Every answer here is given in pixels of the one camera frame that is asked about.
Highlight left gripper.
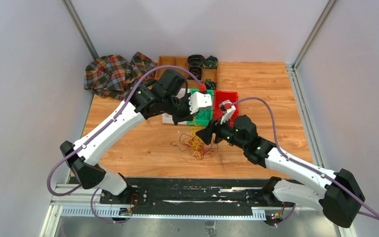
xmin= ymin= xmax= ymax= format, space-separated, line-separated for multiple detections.
xmin=163 ymin=92 xmax=200 ymax=126

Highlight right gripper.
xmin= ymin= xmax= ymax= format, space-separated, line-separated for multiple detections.
xmin=196 ymin=113 xmax=247 ymax=150

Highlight yellow wires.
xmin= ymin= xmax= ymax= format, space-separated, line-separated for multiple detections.
xmin=183 ymin=125 xmax=210 ymax=157

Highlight purple wires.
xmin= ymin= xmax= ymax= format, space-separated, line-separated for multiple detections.
xmin=197 ymin=109 xmax=213 ymax=122
xmin=171 ymin=132 xmax=190 ymax=153

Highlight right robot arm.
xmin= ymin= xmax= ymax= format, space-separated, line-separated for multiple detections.
xmin=196 ymin=115 xmax=365 ymax=228

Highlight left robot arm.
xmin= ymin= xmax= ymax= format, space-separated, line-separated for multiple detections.
xmin=48 ymin=65 xmax=198 ymax=204

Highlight white plastic bin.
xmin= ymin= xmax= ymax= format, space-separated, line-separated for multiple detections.
xmin=162 ymin=88 xmax=188 ymax=125

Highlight green plastic bin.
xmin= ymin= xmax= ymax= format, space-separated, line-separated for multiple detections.
xmin=187 ymin=88 xmax=214 ymax=127

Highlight rolled green patterned tie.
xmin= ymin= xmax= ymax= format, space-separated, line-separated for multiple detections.
xmin=203 ymin=79 xmax=217 ymax=90

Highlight red plastic bin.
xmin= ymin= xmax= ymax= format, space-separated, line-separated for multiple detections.
xmin=212 ymin=90 xmax=239 ymax=127

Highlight rolled orange spotted tie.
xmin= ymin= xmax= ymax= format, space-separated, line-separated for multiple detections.
xmin=188 ymin=66 xmax=203 ymax=80

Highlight wooden compartment tray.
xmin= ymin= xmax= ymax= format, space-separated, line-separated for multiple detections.
xmin=152 ymin=56 xmax=219 ymax=97

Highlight rolled dark tie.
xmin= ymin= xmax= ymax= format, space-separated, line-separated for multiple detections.
xmin=187 ymin=54 xmax=205 ymax=67

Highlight rolled teal yellow tie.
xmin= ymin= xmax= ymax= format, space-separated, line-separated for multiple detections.
xmin=203 ymin=55 xmax=219 ymax=70

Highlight plaid cloth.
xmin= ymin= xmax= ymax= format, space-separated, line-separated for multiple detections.
xmin=83 ymin=52 xmax=157 ymax=101

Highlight tangled red wires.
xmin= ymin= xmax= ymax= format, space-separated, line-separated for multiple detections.
xmin=180 ymin=132 xmax=219 ymax=161

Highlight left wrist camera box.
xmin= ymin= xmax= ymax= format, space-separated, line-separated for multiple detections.
xmin=189 ymin=91 xmax=213 ymax=115

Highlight purple wires in green bin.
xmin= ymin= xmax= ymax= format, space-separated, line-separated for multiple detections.
xmin=197 ymin=109 xmax=213 ymax=122

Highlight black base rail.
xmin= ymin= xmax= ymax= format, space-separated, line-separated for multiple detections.
xmin=94 ymin=177 xmax=293 ymax=217

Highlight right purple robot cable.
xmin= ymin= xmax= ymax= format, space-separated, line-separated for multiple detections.
xmin=230 ymin=96 xmax=379 ymax=230

